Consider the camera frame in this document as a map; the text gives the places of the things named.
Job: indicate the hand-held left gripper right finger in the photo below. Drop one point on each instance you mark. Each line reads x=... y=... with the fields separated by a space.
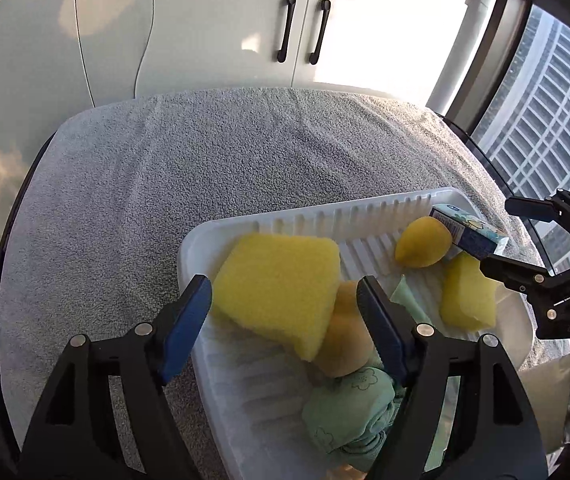
x=382 y=332

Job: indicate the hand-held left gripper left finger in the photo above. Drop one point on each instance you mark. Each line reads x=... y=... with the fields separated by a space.
x=185 y=330

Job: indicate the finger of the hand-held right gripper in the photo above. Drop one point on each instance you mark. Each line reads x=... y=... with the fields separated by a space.
x=515 y=272
x=530 y=207

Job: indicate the peach round sponge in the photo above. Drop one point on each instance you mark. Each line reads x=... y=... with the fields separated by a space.
x=345 y=340

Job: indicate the yellow sponge block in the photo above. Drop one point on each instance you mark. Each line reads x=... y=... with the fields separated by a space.
x=465 y=295
x=275 y=290

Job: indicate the blue tissue pack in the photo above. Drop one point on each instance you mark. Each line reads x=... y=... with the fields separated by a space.
x=470 y=232

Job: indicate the white ribbed plastic tray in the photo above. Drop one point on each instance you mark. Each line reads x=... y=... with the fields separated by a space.
x=245 y=375

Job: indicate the green cloth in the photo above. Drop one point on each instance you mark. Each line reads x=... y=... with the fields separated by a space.
x=350 y=405

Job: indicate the yellow teardrop makeup sponge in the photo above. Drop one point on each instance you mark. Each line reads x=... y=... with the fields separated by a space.
x=422 y=242

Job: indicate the apartment buildings outside window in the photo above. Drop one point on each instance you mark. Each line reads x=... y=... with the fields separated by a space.
x=555 y=110

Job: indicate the grey terry towel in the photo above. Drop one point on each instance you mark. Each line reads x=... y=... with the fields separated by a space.
x=165 y=185

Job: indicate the dark window frame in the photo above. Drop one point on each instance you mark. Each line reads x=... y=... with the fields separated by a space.
x=502 y=35

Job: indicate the white wall cabinet unit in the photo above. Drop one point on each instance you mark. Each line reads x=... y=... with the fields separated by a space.
x=215 y=35

